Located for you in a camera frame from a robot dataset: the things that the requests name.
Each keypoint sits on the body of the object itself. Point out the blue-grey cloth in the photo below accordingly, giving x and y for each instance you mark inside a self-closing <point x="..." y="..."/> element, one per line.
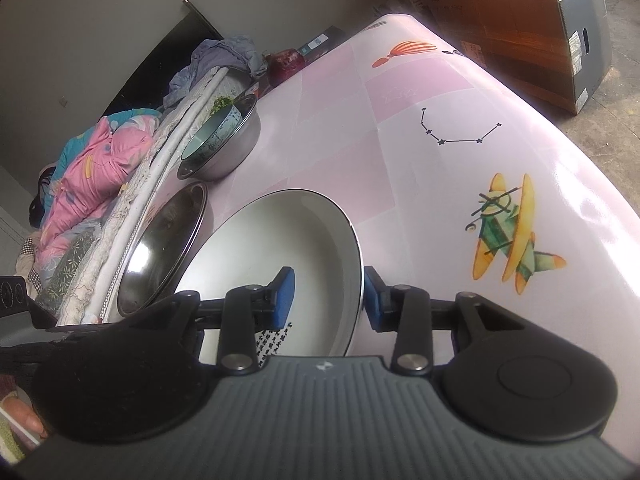
<point x="220" y="55"/>

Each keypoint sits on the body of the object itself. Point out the large steel bowl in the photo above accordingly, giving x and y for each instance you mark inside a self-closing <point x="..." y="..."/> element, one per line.
<point x="235" y="150"/>

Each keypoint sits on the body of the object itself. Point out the black headboard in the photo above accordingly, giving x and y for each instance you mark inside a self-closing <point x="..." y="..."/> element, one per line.
<point x="165" y="55"/>

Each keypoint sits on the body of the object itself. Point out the pink printed tablecloth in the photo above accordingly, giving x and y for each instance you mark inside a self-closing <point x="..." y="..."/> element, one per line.
<point x="400" y="185"/>

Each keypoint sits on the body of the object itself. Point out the steel plate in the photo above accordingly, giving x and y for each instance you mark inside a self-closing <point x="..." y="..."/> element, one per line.
<point x="160" y="245"/>

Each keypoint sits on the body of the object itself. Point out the red onion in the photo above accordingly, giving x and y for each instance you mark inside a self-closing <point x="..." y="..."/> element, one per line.
<point x="285" y="65"/>

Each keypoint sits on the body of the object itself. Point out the green ceramic bowl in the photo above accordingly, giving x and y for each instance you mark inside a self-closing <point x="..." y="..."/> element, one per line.
<point x="215" y="132"/>

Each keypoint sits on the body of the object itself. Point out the green patterned quilt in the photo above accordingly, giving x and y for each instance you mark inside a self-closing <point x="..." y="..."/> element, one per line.
<point x="70" y="265"/>

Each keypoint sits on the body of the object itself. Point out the person's left hand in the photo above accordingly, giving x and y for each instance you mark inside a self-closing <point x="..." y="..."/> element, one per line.
<point x="25" y="417"/>

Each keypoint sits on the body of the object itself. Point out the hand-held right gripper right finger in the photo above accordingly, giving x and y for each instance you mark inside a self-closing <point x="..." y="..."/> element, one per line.
<point x="372" y="305"/>

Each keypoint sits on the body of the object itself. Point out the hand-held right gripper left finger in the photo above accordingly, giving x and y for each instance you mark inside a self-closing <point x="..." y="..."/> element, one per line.
<point x="285" y="300"/>

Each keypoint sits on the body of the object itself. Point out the green lettuce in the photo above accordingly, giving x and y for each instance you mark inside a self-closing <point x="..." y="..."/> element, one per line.
<point x="221" y="105"/>

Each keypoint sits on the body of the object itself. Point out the large brown cardboard box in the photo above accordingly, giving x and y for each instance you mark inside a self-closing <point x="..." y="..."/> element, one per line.
<point x="525" y="25"/>

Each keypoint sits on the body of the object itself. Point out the pink printed blanket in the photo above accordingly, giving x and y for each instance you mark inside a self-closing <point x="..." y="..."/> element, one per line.
<point x="100" y="170"/>

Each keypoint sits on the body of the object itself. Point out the grey printed cardboard box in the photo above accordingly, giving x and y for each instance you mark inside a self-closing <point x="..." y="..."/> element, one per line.
<point x="320" y="42"/>

